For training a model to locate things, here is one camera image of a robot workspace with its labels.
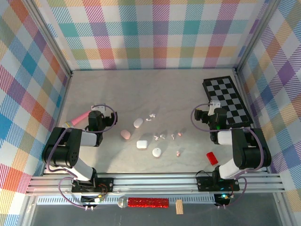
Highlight pink toy microphone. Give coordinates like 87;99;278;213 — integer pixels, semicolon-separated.
62;109;92;130

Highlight black grey chessboard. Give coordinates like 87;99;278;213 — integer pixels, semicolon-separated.
202;75;254;129

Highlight red toy brick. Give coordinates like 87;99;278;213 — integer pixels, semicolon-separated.
206;152;219;166

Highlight slotted metal strip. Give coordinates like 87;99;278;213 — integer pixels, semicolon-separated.
37;196;218;205

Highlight red glitter microphone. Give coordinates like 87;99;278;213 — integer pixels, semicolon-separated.
117;195;170;209

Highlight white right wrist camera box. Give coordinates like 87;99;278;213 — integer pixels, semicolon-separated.
208;100;222;116

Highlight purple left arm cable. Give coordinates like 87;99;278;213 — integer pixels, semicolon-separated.
46;103;118;210

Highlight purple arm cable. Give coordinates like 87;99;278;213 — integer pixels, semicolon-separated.
191;103;265;210
46;103;118;210

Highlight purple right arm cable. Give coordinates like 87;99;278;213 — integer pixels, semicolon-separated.
191;103;265;210

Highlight aluminium side rail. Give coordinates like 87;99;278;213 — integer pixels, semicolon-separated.
41;73;74;177
234;72;270;174

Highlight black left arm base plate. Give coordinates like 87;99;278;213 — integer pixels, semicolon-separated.
71;177;115;193

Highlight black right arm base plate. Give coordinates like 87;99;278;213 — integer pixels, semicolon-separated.
196;176;241;192

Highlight aluminium mounting rail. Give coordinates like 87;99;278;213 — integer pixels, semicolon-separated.
25;172;285;196

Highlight aluminium frame post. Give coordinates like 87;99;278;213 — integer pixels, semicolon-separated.
234;0;283;76
23;0;73;78

